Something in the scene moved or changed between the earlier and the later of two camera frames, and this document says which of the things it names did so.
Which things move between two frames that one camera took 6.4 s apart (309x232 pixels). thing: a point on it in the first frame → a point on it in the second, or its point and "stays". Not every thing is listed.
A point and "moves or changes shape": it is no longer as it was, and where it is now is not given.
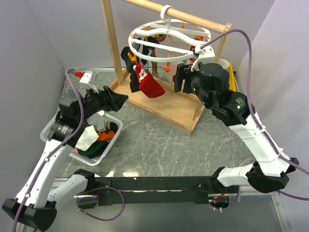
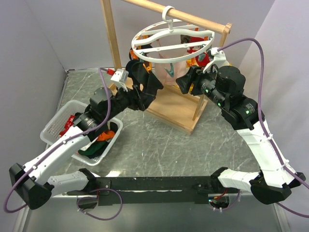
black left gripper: (110, 100) → (139, 100)
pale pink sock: (172, 40) → (163, 74)
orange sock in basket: (105, 135) stays
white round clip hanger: (165, 39) moves or changes shape
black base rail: (159, 190) stays
